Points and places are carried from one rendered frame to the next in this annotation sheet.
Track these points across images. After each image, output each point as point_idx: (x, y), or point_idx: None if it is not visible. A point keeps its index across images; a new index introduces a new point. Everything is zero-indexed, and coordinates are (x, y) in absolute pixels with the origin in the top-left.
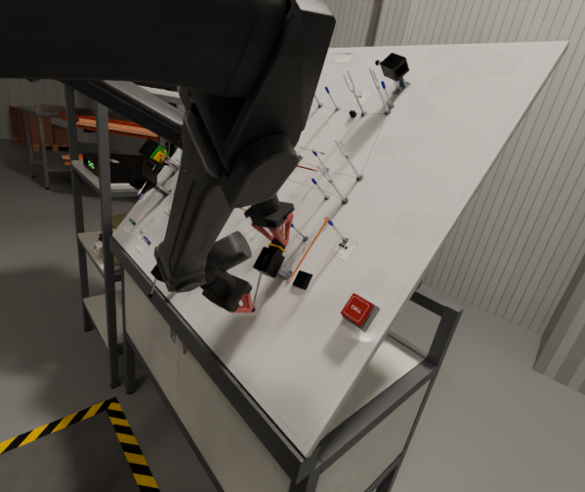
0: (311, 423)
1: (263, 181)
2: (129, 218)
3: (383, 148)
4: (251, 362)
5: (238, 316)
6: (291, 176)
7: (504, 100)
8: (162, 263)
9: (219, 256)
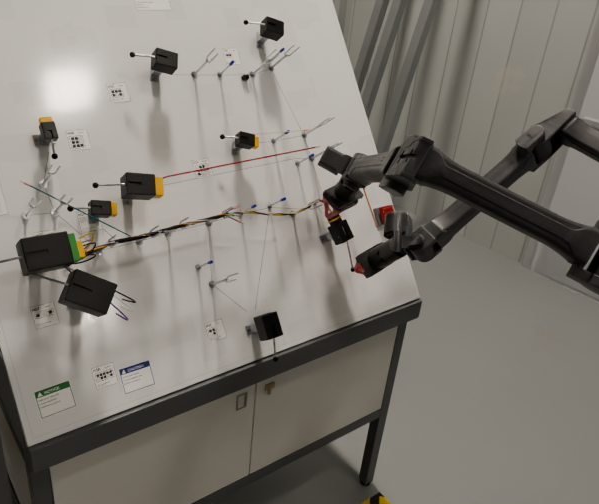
0: (410, 284)
1: None
2: (32, 394)
3: (297, 103)
4: (364, 301)
5: (329, 292)
6: (247, 163)
7: (332, 42)
8: (440, 242)
9: (411, 228)
